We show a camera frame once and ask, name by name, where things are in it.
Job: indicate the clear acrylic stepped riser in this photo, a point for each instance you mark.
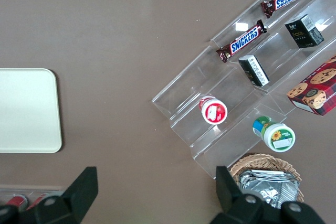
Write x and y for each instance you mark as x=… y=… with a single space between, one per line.
x=189 y=82
x=283 y=60

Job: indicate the red cookie box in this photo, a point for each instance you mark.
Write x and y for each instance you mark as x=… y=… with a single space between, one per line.
x=317 y=87

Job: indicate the red cola bottle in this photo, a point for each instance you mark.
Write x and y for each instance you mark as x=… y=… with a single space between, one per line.
x=17 y=200
x=39 y=200

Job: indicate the cream plastic tray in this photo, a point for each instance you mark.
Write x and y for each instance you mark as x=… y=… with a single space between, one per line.
x=26 y=111

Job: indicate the light wicker basket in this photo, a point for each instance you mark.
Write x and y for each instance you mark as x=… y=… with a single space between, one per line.
x=262 y=159

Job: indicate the silver foil packet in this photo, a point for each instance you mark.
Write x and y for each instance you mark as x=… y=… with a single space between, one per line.
x=273 y=192
x=262 y=172

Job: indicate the clear acrylic bottle rack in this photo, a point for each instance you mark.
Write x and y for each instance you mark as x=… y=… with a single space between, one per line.
x=39 y=189

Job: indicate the small black box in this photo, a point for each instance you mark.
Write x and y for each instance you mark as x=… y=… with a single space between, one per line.
x=253 y=70
x=302 y=33

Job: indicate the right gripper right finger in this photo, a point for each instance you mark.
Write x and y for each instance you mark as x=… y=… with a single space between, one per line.
x=236 y=208

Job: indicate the green lid yoghurt cup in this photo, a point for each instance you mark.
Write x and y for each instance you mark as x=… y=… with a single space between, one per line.
x=278 y=136

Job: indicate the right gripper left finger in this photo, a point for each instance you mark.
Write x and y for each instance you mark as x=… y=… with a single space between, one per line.
x=71 y=203

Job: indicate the red lid yoghurt cup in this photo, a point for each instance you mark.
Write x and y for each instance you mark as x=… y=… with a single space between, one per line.
x=213 y=112

